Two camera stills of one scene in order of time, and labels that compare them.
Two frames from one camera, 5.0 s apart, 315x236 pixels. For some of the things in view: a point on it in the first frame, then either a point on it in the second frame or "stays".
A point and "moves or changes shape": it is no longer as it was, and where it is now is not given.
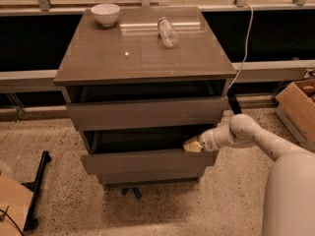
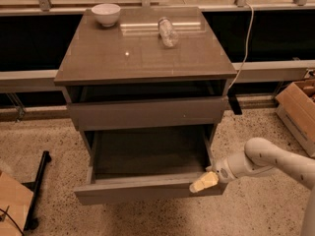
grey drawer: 142,150 moves or changes shape
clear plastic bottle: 166,32 stays
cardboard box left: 15,201 stays
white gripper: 207,140 to 222,171
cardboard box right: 295,108 stays
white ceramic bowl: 105,14 stays
